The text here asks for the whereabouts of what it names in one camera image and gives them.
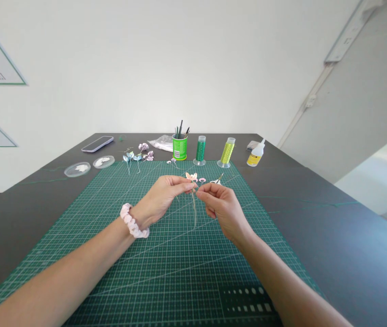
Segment person's left hand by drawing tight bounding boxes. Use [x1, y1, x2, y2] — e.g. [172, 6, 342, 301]
[134, 175, 195, 228]

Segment person's right hand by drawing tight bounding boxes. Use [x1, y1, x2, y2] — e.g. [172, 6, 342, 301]
[196, 182, 252, 243]

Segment person's right index finger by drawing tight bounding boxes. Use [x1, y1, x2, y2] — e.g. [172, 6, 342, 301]
[198, 182, 225, 194]

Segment person's left thumb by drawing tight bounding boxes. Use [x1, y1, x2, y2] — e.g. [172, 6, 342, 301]
[175, 183, 195, 198]

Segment person's right fingers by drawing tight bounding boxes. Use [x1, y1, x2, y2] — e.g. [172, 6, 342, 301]
[206, 201, 222, 219]

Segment person's left index finger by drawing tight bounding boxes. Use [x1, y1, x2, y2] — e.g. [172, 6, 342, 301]
[164, 175, 191, 187]

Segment pink wire flower with stem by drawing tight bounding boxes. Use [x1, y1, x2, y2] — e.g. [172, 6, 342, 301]
[184, 172, 201, 236]

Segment green can with tools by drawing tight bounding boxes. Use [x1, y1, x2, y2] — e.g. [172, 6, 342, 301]
[171, 119, 191, 161]

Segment dark green thread spool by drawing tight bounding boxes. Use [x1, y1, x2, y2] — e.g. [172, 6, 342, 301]
[193, 135, 208, 166]

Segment yellow-green thread spool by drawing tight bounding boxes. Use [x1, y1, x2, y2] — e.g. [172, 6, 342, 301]
[216, 137, 236, 169]

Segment clear plastic bag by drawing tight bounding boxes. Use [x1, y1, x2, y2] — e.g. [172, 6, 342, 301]
[147, 135, 174, 153]

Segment white glue bottle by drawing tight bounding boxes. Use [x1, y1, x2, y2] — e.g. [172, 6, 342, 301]
[246, 138, 266, 168]

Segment green cutting mat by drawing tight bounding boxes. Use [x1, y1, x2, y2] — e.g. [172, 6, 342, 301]
[0, 159, 327, 327]

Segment clear round dish with petals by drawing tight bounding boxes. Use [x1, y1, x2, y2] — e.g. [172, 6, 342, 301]
[64, 161, 91, 178]
[92, 155, 116, 169]

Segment phone in lilac case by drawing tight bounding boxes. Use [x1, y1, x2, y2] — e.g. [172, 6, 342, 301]
[81, 135, 115, 153]

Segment purple wire flowers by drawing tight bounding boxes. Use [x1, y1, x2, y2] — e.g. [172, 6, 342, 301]
[137, 143, 155, 162]

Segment blue wire leaves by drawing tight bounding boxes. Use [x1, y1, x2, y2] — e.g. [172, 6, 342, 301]
[122, 151, 143, 175]

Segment white wall cable duct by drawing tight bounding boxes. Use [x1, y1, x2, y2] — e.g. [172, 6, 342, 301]
[277, 0, 381, 148]

